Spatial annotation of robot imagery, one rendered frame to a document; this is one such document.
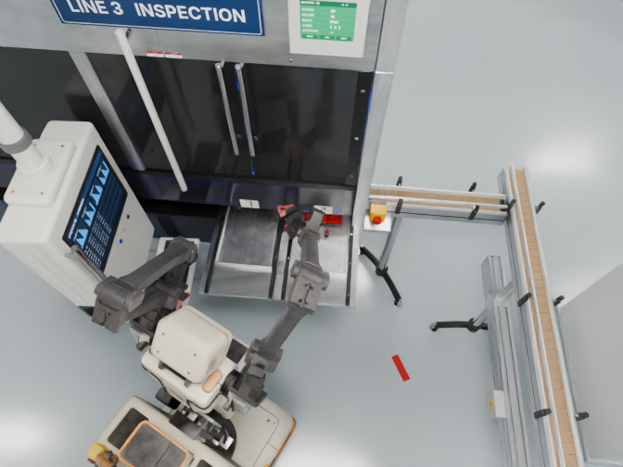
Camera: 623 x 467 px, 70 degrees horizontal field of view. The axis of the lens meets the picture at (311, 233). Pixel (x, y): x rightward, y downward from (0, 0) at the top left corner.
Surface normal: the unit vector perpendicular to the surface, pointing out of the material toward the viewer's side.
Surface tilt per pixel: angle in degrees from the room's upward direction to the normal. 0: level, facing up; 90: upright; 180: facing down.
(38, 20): 90
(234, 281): 0
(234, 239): 0
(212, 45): 90
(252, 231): 0
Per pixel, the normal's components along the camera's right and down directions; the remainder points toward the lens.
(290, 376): 0.00, -0.50
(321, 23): -0.10, 0.86
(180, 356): -0.38, 0.20
